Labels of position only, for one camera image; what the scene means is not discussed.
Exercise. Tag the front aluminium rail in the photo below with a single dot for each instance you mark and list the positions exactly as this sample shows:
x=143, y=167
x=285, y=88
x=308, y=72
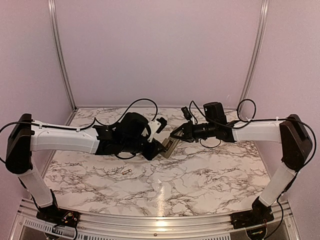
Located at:
x=98, y=226

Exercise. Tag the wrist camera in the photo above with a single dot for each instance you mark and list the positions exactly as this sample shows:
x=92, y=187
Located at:
x=155, y=127
x=186, y=113

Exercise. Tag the grey remote control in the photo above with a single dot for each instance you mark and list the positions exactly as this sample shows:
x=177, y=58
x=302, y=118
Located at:
x=169, y=145

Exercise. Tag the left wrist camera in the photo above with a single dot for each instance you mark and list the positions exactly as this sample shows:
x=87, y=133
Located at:
x=155, y=127

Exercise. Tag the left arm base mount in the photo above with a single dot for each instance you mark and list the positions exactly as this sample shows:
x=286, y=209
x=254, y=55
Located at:
x=63, y=217

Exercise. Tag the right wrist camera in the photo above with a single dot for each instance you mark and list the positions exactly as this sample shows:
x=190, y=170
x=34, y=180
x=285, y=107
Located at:
x=186, y=113

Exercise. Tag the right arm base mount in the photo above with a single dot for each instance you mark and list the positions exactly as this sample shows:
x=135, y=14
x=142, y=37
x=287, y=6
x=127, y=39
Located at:
x=245, y=219

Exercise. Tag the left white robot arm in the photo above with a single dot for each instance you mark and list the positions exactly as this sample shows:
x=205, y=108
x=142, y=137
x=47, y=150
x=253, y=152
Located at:
x=134, y=134

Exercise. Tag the left aluminium frame post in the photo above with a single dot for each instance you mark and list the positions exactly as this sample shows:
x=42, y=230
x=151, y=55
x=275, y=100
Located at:
x=60, y=55

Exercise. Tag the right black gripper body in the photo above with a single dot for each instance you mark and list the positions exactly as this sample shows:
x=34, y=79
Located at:
x=194, y=134

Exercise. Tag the aluminium frame post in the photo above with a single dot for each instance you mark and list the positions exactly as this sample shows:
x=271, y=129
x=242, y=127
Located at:
x=261, y=28
x=60, y=55

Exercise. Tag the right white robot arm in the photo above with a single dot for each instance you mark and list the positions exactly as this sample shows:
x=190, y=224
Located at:
x=294, y=136

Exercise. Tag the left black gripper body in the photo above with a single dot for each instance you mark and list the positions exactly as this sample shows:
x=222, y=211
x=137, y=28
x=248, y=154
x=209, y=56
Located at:
x=145, y=152

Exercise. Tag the right aluminium frame post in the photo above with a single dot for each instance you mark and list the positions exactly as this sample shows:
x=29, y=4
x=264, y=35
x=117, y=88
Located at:
x=261, y=28

